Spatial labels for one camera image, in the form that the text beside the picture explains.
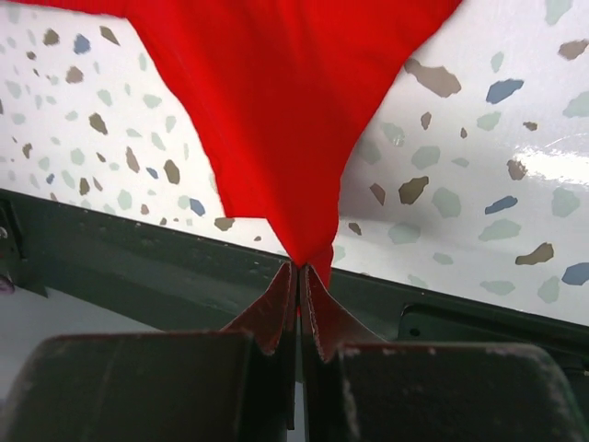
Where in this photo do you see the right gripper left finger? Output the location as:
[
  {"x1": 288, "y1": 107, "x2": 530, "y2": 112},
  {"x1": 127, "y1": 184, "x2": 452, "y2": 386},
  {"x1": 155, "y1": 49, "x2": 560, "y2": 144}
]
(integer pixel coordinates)
[{"x1": 1, "y1": 263, "x2": 295, "y2": 441}]

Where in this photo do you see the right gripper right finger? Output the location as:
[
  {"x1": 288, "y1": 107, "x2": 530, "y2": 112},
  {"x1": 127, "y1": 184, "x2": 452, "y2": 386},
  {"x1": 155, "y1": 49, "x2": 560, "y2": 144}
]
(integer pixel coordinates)
[{"x1": 298, "y1": 268, "x2": 588, "y2": 441}]

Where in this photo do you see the red t-shirt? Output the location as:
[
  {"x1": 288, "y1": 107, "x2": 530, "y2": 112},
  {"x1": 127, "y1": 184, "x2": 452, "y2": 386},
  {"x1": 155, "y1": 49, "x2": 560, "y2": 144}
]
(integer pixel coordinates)
[{"x1": 1, "y1": 1, "x2": 458, "y2": 283}]

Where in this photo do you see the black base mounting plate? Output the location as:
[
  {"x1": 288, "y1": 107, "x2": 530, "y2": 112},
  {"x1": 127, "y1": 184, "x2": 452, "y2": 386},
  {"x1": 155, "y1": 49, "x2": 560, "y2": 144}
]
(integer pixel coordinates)
[{"x1": 1, "y1": 191, "x2": 588, "y2": 376}]

